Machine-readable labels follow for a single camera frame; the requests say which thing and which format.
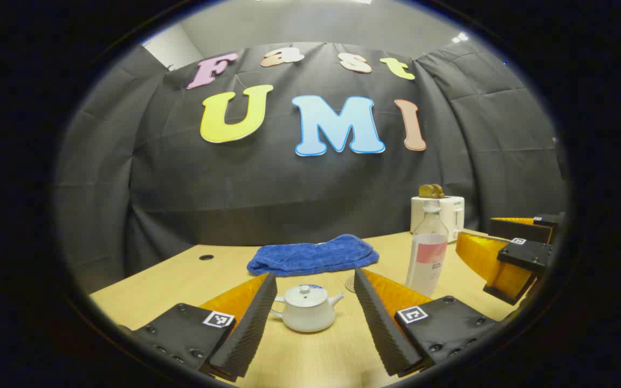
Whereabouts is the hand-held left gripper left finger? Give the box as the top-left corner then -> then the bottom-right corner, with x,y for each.
119,272 -> 279,384

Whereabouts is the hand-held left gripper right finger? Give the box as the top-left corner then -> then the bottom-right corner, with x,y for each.
354,268 -> 505,378

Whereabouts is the white ceramic teacup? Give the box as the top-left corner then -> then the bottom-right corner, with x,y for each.
270,293 -> 344,333

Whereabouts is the clear plastic water bottle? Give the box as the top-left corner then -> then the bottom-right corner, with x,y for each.
405,199 -> 450,298

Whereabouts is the white toaster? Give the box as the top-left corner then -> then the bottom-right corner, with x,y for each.
411,195 -> 465,243

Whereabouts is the blue towel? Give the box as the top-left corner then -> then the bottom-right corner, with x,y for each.
247,234 -> 380,278

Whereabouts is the black backdrop cloth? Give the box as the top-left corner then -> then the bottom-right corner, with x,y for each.
54,42 -> 567,294

